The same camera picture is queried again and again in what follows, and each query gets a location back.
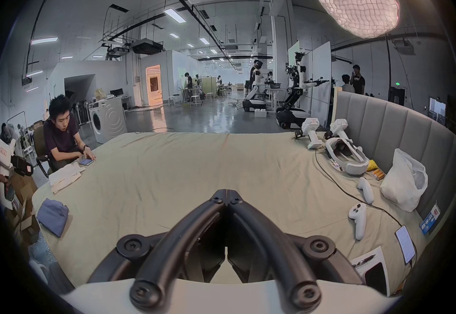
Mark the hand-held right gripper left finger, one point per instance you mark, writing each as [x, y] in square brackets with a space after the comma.
[194, 225]

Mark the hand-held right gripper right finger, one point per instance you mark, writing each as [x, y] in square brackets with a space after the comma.
[260, 225]

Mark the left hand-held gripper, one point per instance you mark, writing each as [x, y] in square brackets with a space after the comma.
[6, 154]

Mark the black chair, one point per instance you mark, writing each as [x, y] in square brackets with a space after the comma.
[40, 148]

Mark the brown carton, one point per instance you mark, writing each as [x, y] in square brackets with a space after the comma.
[23, 198]

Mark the bed with beige sheet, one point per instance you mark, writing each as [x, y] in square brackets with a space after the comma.
[199, 166]

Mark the folded white cloth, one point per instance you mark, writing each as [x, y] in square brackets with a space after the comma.
[64, 177]

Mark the folded blue garment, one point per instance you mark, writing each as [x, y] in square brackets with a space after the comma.
[53, 215]

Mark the small phone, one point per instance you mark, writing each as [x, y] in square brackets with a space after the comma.
[86, 162]

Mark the white hand controller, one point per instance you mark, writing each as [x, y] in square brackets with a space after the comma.
[366, 190]
[358, 220]

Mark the spare white hand-held gripper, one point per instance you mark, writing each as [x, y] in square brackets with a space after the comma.
[311, 132]
[339, 127]

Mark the white washing machine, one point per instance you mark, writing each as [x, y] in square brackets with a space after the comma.
[108, 120]

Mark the black pen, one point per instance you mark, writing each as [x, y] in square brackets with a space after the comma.
[364, 260]

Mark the white headset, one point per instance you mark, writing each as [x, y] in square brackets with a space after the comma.
[351, 163]

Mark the white paper sheet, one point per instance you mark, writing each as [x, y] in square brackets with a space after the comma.
[374, 258]

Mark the yellow packet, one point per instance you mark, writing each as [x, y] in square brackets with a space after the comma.
[372, 165]

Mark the black phone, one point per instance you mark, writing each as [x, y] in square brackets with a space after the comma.
[377, 278]

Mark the orange batteries pack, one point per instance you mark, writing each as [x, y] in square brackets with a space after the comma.
[378, 174]

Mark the white robot on black base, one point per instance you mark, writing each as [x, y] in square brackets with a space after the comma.
[295, 99]

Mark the white humanoid robot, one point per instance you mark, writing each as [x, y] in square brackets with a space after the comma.
[255, 86]

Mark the phone with pale screen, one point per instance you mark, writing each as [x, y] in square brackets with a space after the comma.
[405, 244]

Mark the white plastic bag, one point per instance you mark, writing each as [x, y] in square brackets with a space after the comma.
[402, 182]

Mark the grey padded headboard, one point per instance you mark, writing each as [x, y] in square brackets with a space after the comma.
[395, 127]

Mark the blue card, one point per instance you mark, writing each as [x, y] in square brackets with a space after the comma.
[430, 219]

